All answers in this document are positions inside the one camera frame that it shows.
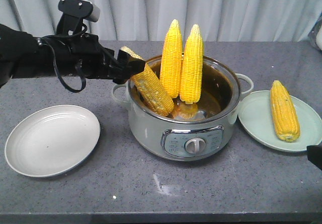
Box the sage green electric cooker pot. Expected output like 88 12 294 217
112 56 254 161

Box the yellow corn cob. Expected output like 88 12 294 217
159 19 182 99
180 24 204 105

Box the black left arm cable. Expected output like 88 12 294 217
41 24 89 93

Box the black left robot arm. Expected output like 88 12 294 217
1 25 145 93

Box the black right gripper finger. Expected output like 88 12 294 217
306 145 322 170

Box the white blender appliance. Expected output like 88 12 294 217
308 19 321 51

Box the orange-yellow corn cob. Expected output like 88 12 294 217
270 80 300 142

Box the pale-tipped corn cob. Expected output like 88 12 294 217
120 46 175 117

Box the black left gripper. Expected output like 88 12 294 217
41 34 145 85

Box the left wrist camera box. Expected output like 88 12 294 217
56 0 101 35

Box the white round plate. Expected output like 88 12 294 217
5 105 101 178

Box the light green round plate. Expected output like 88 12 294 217
238 90 321 153

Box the grey pleated curtain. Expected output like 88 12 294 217
1 0 321 42

